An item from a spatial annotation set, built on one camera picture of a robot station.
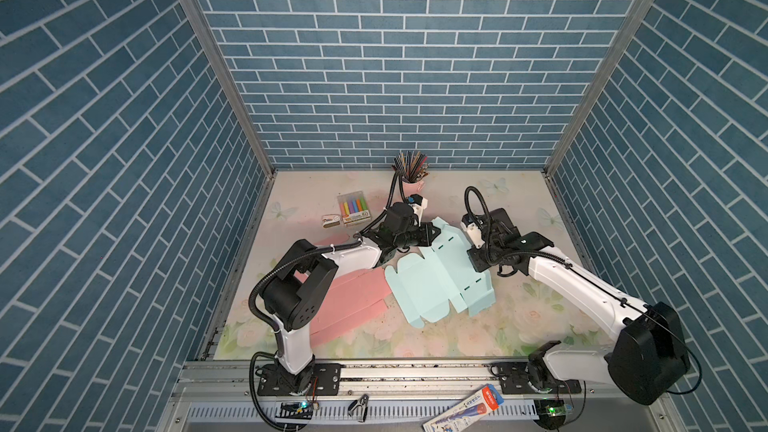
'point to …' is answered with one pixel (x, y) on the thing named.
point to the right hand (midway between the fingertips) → (471, 249)
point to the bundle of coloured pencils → (411, 165)
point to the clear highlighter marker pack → (354, 207)
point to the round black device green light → (550, 414)
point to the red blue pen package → (464, 415)
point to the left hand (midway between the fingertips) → (442, 232)
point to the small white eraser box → (330, 220)
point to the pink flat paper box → (355, 304)
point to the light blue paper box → (426, 287)
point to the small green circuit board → (295, 410)
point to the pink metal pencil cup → (412, 188)
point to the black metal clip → (363, 404)
